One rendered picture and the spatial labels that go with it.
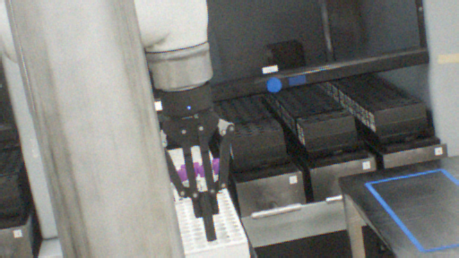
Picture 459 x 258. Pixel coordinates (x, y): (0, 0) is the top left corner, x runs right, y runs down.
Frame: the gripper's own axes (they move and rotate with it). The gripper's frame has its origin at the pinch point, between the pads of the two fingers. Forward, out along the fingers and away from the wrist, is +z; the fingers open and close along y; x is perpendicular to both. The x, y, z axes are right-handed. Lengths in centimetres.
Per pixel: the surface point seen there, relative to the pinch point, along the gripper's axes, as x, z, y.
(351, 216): -27.7, 15.3, -27.8
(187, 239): -1.7, 3.7, 3.5
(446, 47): -51, -8, -58
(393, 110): -50, 2, -44
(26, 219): -46, 9, 34
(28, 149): -51, -4, 31
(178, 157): -49.8, 3.6, 1.5
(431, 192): -12.6, 8.0, -38.7
